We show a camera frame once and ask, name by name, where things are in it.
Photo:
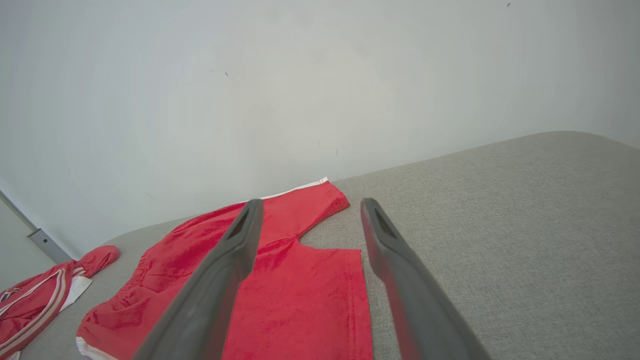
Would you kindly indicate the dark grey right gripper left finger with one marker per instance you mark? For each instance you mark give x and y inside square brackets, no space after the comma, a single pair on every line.
[210,300]

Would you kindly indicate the red Bulls basketball jersey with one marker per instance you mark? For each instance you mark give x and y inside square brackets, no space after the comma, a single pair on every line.
[30,305]

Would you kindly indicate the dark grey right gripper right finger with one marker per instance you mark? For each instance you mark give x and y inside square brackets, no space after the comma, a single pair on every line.
[415,300]

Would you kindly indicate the red shorts with white trim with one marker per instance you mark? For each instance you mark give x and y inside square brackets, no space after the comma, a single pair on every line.
[305,300]

